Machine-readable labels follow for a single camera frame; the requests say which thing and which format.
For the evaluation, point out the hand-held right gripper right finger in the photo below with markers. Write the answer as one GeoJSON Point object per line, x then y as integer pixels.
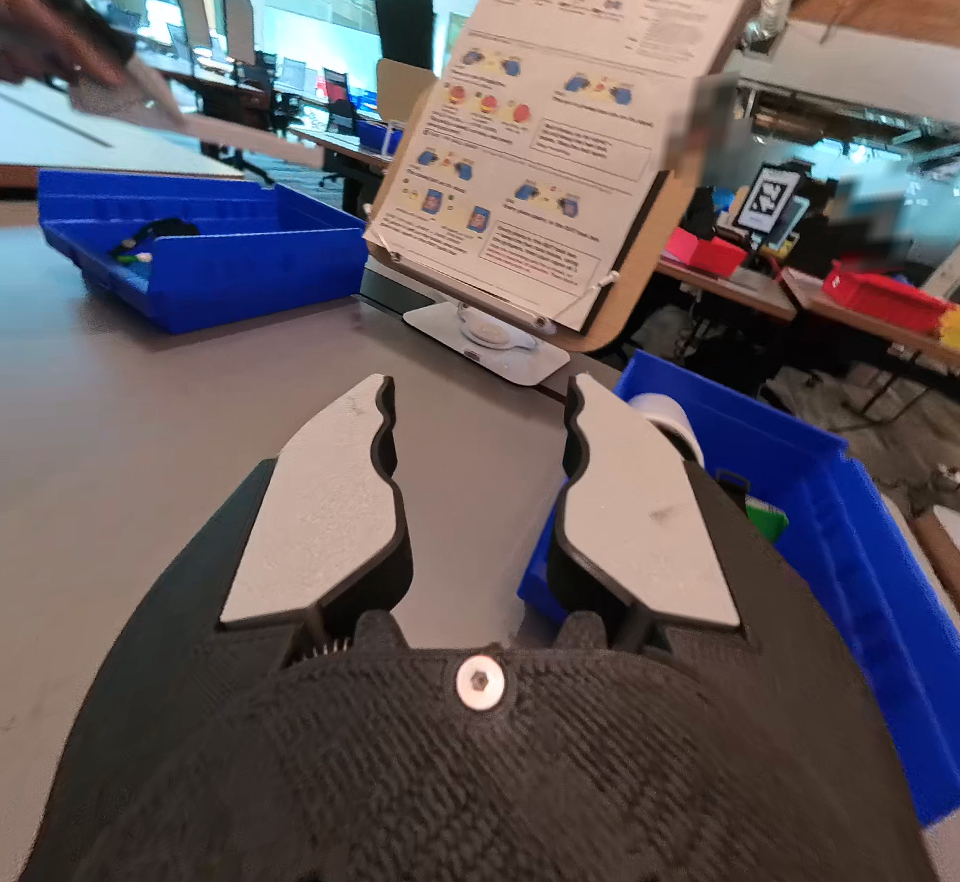
{"type": "Point", "coordinates": [645, 522]}

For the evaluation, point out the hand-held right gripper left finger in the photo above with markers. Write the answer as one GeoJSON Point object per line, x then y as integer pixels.
{"type": "Point", "coordinates": [322, 522]}

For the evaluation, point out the blue plastic bin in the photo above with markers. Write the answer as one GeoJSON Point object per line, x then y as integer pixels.
{"type": "Point", "coordinates": [862, 559]}
{"type": "Point", "coordinates": [247, 282]}

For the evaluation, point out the white bottle black cap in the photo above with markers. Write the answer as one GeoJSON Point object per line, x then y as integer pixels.
{"type": "Point", "coordinates": [667, 413]}

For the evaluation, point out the small green white container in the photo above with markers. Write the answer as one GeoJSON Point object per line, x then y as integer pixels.
{"type": "Point", "coordinates": [766, 522]}

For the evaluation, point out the wooden desk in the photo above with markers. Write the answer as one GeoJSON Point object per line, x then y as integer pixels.
{"type": "Point", "coordinates": [750, 297]}

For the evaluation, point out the red plastic bin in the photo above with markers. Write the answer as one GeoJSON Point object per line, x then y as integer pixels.
{"type": "Point", "coordinates": [885, 297]}
{"type": "Point", "coordinates": [709, 252]}

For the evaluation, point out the black white marker tag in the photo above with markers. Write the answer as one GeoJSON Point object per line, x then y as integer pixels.
{"type": "Point", "coordinates": [769, 196]}

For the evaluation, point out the instruction board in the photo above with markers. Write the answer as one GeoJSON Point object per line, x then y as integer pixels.
{"type": "Point", "coordinates": [540, 147]}

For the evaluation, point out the small blue bin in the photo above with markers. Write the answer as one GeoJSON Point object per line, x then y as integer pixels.
{"type": "Point", "coordinates": [375, 136]}

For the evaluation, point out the black office chair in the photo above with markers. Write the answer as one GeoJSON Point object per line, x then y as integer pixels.
{"type": "Point", "coordinates": [337, 94]}

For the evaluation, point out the black monitor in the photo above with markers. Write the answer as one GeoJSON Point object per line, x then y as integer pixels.
{"type": "Point", "coordinates": [405, 27]}

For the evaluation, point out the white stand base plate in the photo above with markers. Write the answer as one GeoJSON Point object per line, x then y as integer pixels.
{"type": "Point", "coordinates": [525, 364]}

